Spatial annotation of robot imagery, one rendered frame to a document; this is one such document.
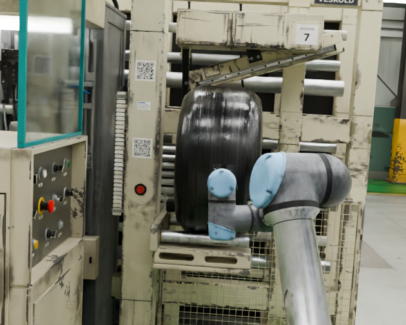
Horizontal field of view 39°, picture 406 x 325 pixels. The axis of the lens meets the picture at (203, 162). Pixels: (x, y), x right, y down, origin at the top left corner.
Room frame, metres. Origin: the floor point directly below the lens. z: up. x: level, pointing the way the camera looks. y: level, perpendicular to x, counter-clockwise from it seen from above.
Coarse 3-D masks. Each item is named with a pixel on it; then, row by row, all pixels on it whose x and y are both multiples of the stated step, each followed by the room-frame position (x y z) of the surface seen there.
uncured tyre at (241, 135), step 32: (192, 96) 2.09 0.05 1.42; (224, 96) 2.08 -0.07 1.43; (256, 96) 2.15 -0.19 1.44; (192, 128) 1.97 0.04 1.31; (224, 128) 1.97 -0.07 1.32; (256, 128) 2.00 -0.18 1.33; (192, 160) 1.94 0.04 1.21; (224, 160) 1.93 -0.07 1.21; (256, 160) 1.96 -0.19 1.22; (192, 192) 1.95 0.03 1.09; (192, 224) 2.03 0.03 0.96
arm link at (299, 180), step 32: (288, 160) 1.16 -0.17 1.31; (320, 160) 1.19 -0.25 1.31; (256, 192) 1.18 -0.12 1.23; (288, 192) 1.13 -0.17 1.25; (320, 192) 1.17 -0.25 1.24; (288, 224) 1.12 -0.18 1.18; (288, 256) 1.10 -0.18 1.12; (288, 288) 1.08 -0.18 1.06; (320, 288) 1.08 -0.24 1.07; (288, 320) 1.07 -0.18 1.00; (320, 320) 1.04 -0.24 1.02
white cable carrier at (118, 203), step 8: (120, 104) 2.17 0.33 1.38; (120, 112) 2.17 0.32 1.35; (120, 120) 2.17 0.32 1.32; (120, 128) 2.17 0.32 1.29; (120, 136) 2.17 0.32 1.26; (120, 144) 2.17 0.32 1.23; (120, 152) 2.17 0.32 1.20; (120, 160) 2.17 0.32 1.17; (120, 168) 2.17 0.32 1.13; (120, 176) 2.17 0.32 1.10; (120, 184) 2.17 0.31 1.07; (120, 192) 2.17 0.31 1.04; (120, 200) 2.17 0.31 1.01; (120, 208) 2.17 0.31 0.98
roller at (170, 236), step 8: (160, 232) 2.08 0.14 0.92; (168, 232) 2.08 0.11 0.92; (176, 232) 2.08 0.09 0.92; (184, 232) 2.08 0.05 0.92; (192, 232) 2.08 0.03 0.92; (200, 232) 2.08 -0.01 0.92; (160, 240) 2.09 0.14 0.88; (168, 240) 2.07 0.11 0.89; (176, 240) 2.07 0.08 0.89; (184, 240) 2.07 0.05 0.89; (192, 240) 2.06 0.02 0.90; (200, 240) 2.06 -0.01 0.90; (208, 240) 2.06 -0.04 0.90; (232, 240) 2.06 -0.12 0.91; (240, 240) 2.05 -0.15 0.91; (248, 240) 2.05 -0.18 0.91
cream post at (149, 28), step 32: (160, 0) 2.15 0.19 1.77; (160, 32) 2.15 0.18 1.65; (160, 64) 2.15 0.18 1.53; (128, 96) 2.16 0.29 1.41; (160, 96) 2.15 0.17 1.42; (128, 128) 2.16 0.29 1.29; (160, 128) 2.18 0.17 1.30; (128, 160) 2.16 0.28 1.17; (160, 160) 2.22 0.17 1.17; (128, 192) 2.16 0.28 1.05; (160, 192) 2.26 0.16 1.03; (128, 224) 2.16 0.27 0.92; (128, 256) 2.16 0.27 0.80; (128, 288) 2.15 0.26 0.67; (128, 320) 2.15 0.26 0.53
